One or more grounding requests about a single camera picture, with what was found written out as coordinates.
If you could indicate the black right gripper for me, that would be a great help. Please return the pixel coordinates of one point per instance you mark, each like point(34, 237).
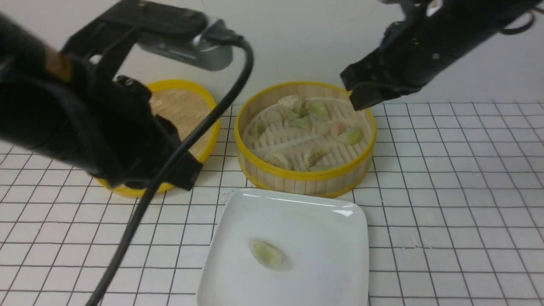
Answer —
point(412, 52)

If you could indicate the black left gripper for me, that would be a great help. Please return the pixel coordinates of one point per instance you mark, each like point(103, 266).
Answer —
point(64, 107)

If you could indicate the green dumpling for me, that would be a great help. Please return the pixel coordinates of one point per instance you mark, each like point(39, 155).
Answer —
point(266, 254)
point(351, 136)

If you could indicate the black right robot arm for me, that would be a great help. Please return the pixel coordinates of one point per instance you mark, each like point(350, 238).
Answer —
point(519, 18)

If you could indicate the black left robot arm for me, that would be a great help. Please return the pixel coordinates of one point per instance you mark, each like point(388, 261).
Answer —
point(71, 105)

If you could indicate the white square plate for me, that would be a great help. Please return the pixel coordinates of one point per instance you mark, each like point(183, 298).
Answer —
point(325, 244)

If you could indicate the green dumpling in steamer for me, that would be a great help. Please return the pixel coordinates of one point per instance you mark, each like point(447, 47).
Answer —
point(351, 136)

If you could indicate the pink dumpling in steamer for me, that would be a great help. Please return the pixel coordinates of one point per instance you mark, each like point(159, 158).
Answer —
point(336, 128)

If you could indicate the woven bamboo steamer lid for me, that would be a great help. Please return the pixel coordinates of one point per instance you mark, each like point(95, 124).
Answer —
point(185, 104)

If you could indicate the white steamer liner cloth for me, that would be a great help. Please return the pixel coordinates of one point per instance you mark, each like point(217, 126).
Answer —
point(294, 123)

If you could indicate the yellow rimmed bamboo steamer basket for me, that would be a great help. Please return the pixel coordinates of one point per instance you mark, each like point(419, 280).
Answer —
point(335, 174)

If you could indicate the pale dumpling in steamer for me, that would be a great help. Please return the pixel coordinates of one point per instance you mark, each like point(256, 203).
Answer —
point(313, 155)

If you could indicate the white black grid tablecloth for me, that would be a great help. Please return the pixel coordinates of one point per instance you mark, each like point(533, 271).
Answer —
point(453, 199)

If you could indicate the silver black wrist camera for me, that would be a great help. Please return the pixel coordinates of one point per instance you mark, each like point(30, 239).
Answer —
point(181, 34)

